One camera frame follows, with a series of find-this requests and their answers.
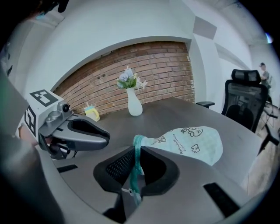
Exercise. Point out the black mesh office chair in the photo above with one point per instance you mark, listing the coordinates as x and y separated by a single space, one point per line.
245 96

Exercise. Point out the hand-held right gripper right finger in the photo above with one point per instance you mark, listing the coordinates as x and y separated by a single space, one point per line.
186 192

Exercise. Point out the white ceramic vase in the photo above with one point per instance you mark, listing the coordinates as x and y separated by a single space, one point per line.
134 105

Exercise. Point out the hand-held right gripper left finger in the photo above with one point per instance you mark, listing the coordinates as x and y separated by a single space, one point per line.
92 181

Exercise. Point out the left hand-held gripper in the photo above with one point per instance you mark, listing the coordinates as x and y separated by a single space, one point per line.
48 109

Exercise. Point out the teal pencil pouch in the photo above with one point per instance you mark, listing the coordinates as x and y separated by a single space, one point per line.
197 142

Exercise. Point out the blue artificial flower bouquet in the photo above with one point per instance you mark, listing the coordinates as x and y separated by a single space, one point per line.
128 79

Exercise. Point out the grey square wall panel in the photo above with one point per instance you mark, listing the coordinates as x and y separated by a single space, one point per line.
204 27

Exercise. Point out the person's left forearm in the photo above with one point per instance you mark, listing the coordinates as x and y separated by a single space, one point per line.
26 133

